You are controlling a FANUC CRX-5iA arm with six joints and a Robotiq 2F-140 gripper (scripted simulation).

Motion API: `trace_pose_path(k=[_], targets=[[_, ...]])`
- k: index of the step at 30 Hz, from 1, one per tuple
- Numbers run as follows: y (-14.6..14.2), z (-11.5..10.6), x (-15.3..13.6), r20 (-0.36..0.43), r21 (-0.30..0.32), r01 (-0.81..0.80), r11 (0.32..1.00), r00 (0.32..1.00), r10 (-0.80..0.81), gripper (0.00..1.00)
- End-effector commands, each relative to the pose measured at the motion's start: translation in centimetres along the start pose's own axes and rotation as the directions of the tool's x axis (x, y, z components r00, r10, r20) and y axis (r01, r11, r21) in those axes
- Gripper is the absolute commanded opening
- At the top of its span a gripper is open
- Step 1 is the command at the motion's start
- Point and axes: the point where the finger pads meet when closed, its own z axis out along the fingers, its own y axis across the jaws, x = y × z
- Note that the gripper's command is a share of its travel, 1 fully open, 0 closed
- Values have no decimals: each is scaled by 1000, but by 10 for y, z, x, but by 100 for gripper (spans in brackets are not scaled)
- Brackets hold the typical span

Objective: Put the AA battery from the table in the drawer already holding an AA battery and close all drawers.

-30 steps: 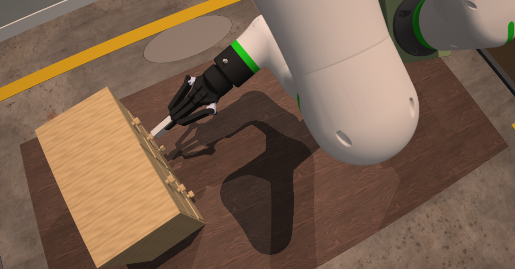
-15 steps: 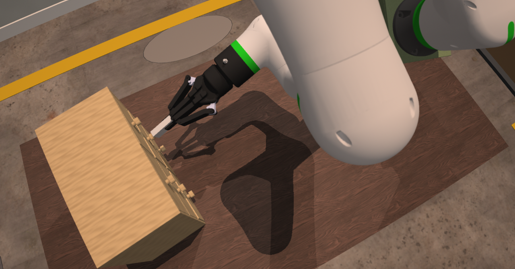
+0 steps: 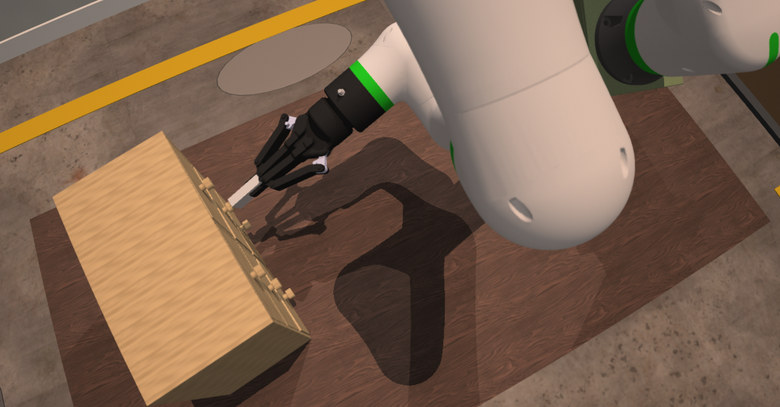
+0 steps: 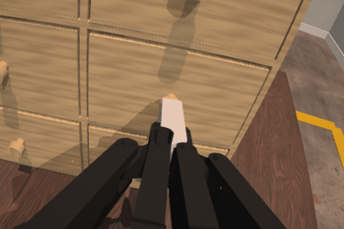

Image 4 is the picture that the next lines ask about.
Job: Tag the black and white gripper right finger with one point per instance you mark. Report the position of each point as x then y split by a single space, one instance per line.
196 200

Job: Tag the light wooden chest of drawers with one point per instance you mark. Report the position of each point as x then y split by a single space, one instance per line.
86 27

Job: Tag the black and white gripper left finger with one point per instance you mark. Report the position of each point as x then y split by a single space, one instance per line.
87 200

